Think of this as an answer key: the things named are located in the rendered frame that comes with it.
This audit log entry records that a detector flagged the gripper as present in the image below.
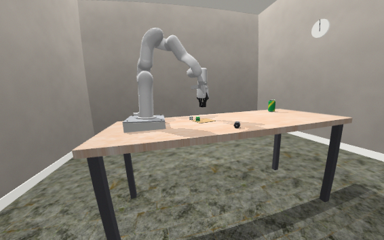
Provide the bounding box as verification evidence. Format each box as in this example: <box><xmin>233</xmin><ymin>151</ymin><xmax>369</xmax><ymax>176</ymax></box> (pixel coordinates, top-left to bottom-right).
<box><xmin>197</xmin><ymin>85</ymin><xmax>209</xmax><ymax>107</ymax></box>

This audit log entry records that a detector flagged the tan square mat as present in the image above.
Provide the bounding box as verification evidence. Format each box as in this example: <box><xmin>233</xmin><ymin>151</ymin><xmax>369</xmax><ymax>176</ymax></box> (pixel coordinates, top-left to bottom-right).
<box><xmin>192</xmin><ymin>118</ymin><xmax>215</xmax><ymax>123</ymax></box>

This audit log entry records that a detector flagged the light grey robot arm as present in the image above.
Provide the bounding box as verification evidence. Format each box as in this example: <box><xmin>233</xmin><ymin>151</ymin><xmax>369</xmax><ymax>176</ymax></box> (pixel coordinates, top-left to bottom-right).
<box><xmin>135</xmin><ymin>28</ymin><xmax>207</xmax><ymax>119</ymax></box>

